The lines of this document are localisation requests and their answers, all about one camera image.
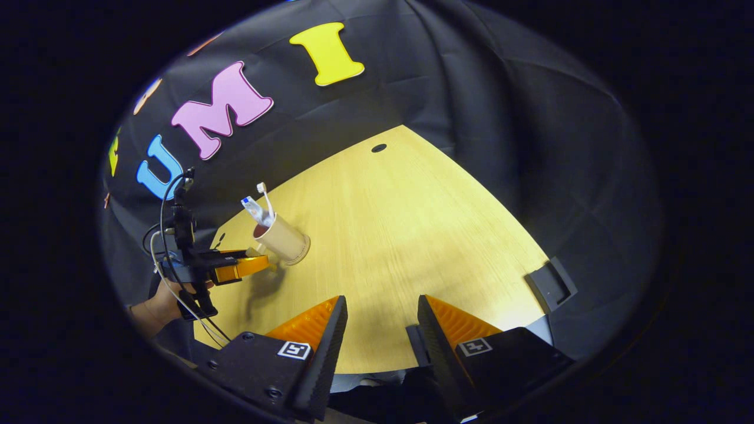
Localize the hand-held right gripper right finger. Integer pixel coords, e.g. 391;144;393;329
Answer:
417;294;575;422

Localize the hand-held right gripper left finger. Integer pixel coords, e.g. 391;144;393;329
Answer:
197;296;348;422

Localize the beige cup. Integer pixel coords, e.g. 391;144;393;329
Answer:
253;213;311;266

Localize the white toothpaste tube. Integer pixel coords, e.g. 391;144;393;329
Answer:
241;196;272;228

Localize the pink toothbrush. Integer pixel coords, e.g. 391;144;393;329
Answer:
257;182;276;223

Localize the wooden desktop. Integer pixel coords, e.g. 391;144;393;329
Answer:
193;125;550;375

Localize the black backdrop cloth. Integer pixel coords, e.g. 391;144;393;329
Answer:
99;0;663;366

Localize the black cable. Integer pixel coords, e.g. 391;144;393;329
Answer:
158;170;233;343

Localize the black rectangular bracket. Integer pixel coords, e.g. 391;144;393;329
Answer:
524;256;578;314

